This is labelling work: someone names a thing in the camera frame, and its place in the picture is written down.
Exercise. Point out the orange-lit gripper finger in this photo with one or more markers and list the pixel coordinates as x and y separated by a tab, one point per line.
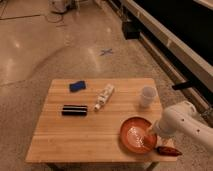
148	139

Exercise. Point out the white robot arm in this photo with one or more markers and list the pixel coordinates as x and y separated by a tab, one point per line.
180	118

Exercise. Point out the red chili pepper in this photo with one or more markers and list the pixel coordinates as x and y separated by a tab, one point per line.
168	151

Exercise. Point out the clear plastic cup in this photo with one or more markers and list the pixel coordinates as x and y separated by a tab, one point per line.
147	96

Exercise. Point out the white tube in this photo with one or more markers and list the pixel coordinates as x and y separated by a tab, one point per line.
104	96

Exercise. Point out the wooden table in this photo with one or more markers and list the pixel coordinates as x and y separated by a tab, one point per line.
93	138

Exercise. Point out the black rectangular case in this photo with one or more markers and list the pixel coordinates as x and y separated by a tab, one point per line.
74	110

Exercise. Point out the blue sponge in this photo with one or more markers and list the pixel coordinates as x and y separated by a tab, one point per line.
79	85

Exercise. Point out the black box on floor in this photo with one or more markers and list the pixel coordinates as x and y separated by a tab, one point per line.
129	31

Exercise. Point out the white machine in background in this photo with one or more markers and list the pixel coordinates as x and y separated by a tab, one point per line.
60	6

